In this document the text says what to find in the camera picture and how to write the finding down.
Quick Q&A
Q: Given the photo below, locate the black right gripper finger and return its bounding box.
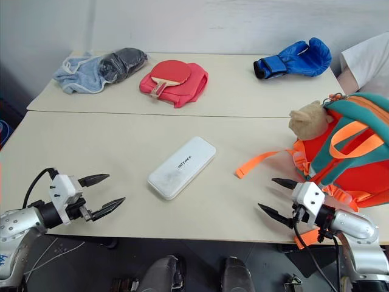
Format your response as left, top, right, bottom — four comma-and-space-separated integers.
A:
257, 203, 295, 229
271, 178, 300, 190

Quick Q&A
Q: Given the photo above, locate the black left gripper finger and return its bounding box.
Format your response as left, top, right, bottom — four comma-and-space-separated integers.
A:
89, 196, 126, 222
77, 173, 111, 187

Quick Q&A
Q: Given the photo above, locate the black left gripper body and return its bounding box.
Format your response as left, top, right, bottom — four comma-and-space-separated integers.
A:
64, 196, 94, 223

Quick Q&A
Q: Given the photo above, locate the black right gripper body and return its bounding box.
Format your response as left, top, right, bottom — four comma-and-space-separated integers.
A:
291, 204, 311, 228

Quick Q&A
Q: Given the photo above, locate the orange and teal backpack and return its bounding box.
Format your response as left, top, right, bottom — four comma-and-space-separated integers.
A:
234, 92, 389, 251

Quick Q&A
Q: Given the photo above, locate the white rectangular case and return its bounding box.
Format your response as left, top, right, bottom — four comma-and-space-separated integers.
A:
146, 136, 217, 201

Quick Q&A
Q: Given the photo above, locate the tan plush bear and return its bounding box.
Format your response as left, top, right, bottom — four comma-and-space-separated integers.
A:
288, 101, 334, 141

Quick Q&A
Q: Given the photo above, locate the dark rounded right foot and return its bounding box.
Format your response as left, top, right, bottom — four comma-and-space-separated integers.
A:
221, 256, 255, 292

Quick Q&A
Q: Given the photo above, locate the dark rounded foot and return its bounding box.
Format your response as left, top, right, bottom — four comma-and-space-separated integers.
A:
221, 256, 255, 292
138, 255, 186, 292

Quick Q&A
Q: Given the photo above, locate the dark rounded left foot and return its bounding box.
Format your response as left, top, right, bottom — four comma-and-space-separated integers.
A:
138, 255, 186, 292

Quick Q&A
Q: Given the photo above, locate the light blue towel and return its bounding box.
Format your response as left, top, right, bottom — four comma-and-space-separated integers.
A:
53, 52, 112, 95

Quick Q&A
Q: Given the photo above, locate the black item in plastic bag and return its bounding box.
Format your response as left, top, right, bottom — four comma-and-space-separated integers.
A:
98, 47, 149, 86

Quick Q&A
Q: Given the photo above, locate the blue boxing glove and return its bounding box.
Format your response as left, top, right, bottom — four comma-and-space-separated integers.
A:
253, 37, 332, 80

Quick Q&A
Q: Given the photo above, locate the red fabric pouch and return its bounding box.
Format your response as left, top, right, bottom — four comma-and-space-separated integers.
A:
139, 62, 210, 110

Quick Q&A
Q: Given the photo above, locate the red table tennis paddle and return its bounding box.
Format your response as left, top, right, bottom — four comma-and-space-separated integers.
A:
150, 60, 192, 99

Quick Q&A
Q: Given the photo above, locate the person in white shirt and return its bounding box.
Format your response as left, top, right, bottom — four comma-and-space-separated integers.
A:
335, 32, 389, 100

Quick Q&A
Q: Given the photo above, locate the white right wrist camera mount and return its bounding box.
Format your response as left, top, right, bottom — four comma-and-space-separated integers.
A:
291, 181, 325, 228

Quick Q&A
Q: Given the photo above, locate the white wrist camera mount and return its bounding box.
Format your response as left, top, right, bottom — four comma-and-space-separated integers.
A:
291, 181, 325, 228
49, 174, 83, 225

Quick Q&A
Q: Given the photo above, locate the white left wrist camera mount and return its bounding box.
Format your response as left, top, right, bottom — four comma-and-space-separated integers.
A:
49, 174, 83, 225

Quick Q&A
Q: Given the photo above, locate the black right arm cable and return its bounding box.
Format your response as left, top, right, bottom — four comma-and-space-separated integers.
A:
292, 206, 342, 292

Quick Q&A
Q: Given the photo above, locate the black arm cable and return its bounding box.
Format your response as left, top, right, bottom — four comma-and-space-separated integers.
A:
22, 167, 59, 209
292, 206, 342, 292

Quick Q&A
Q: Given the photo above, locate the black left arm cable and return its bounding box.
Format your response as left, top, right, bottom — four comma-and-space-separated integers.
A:
22, 167, 59, 209

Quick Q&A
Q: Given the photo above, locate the white thin cable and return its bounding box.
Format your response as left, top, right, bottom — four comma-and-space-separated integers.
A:
23, 237, 86, 275

